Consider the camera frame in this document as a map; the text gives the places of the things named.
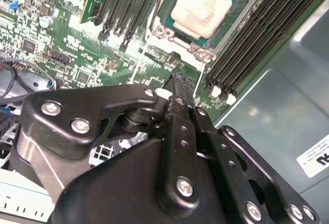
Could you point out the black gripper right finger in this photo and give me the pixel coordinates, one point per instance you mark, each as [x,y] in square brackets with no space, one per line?
[223,157]

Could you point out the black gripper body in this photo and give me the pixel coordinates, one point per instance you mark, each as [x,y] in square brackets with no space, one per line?
[115,195]

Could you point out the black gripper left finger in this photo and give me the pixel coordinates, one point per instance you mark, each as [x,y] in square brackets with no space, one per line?
[64,105]

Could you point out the silver square CPU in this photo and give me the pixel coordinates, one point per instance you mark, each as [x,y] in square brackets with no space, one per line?
[203,10]

